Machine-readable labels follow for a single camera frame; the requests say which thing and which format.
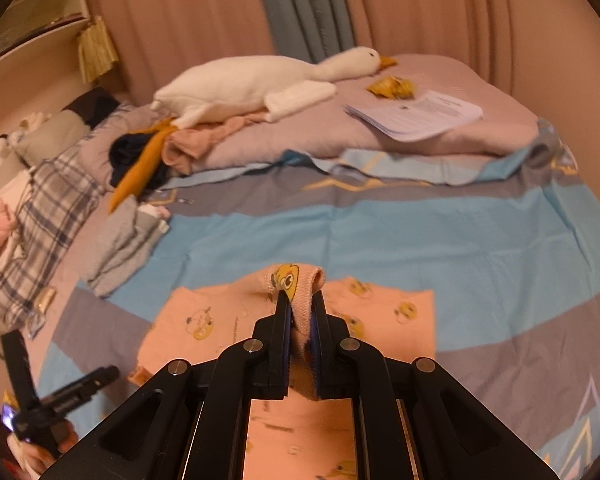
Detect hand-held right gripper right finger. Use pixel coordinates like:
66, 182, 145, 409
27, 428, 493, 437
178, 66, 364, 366
309, 292, 562, 480

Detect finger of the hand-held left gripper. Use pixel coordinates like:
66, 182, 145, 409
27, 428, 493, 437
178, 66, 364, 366
0, 331, 43, 413
37, 365, 121, 413

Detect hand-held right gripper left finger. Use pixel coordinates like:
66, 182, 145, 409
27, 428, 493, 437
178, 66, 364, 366
39, 292, 293, 480

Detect grey folded clothes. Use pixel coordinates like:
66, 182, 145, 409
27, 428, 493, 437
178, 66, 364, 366
87, 197, 171, 298

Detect person's left hand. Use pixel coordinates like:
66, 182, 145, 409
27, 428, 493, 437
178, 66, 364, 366
7, 420, 81, 478

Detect small gold packet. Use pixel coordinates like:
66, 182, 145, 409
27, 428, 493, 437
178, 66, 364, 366
34, 286, 57, 317

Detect small white cloth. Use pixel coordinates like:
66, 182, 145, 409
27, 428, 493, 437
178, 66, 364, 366
137, 202, 172, 221

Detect lilac duvet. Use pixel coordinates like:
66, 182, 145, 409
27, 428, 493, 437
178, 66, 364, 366
77, 52, 541, 181

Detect black white plush toy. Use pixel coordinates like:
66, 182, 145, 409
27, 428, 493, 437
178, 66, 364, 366
0, 132, 23, 161

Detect beige pink cloth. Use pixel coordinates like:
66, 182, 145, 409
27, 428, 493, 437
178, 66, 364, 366
161, 110, 271, 176

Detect orange cloth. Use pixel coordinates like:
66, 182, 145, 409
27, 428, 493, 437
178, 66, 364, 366
107, 119, 178, 216

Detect grey green pillow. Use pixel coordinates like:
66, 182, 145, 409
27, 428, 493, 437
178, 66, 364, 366
15, 107, 93, 166

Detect dark navy cloth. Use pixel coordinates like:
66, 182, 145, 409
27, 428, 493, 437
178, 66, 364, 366
109, 130, 176, 191

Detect stack of white papers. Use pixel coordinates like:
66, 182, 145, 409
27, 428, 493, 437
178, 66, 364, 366
344, 89, 483, 142

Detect dark pillow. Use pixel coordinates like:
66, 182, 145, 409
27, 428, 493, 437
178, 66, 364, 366
62, 87, 121, 126

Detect white goose plush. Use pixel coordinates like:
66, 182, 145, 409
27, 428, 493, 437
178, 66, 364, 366
151, 46, 398, 130

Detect yellow crumpled wrapper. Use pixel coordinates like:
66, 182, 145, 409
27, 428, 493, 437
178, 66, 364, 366
366, 74, 417, 101

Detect yellow fringed cloth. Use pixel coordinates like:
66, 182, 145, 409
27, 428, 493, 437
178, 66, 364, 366
77, 16, 120, 83

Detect blue grey curtain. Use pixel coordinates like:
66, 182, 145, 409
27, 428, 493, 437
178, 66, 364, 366
252, 0, 356, 63

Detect pink curtain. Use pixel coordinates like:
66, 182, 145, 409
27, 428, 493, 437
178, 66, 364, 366
335, 0, 546, 101
87, 0, 281, 106

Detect white wall shelf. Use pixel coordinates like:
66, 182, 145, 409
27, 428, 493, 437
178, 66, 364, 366
0, 0, 93, 73

